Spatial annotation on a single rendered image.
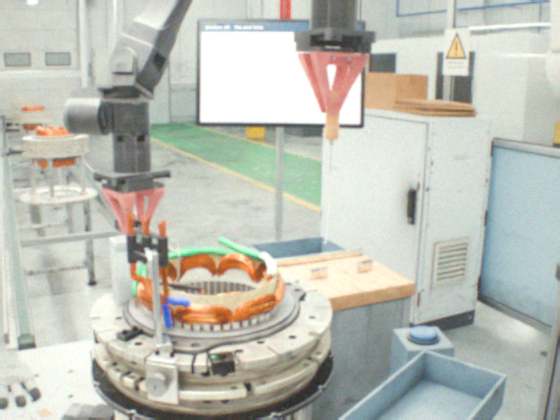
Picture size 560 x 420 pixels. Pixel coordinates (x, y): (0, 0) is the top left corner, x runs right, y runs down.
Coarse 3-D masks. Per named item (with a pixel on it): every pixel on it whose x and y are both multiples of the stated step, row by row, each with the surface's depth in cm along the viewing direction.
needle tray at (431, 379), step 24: (432, 360) 70; (456, 360) 68; (384, 384) 63; (408, 384) 68; (432, 384) 70; (456, 384) 68; (480, 384) 66; (504, 384) 64; (360, 408) 59; (384, 408) 63; (408, 408) 65; (432, 408) 64; (456, 408) 64; (480, 408) 58
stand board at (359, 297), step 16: (288, 272) 98; (304, 272) 99; (336, 272) 99; (352, 272) 99; (368, 272) 99; (384, 272) 99; (320, 288) 91; (336, 288) 91; (352, 288) 91; (368, 288) 91; (384, 288) 92; (400, 288) 93; (336, 304) 88; (352, 304) 90
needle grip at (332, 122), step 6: (336, 96) 69; (330, 120) 69; (336, 120) 69; (330, 126) 69; (336, 126) 70; (324, 132) 70; (330, 132) 70; (336, 132) 70; (330, 138) 70; (336, 138) 70
